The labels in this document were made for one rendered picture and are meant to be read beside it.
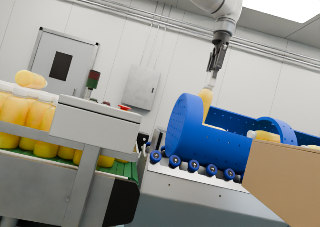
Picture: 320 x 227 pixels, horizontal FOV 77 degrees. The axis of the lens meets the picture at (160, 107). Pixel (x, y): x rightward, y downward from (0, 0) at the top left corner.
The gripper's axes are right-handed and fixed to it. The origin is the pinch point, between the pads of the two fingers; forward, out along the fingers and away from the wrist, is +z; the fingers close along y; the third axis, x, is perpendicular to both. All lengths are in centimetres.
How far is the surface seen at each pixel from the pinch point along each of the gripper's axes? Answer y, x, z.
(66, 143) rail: -20, 46, 36
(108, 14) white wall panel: 348, 122, -157
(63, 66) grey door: 351, 179, -26
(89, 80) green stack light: 33, 56, 12
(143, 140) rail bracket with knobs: 15.3, 19.8, 34.7
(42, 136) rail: -20, 53, 36
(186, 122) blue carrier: -13.8, 9.9, 21.0
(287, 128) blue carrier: -9.7, -33.5, 12.6
